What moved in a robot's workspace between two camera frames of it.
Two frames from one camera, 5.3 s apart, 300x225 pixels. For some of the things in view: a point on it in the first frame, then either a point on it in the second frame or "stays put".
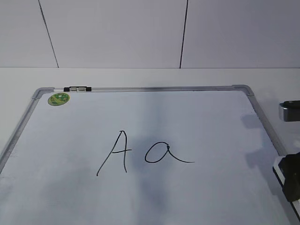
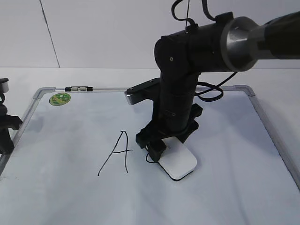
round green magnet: x=58 y=99 stays put
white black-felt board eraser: x=280 y=177 → x=177 y=161
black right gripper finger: x=289 y=165 → x=174 y=113
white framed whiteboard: x=168 y=155 stays put
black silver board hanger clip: x=77 y=88 stays put
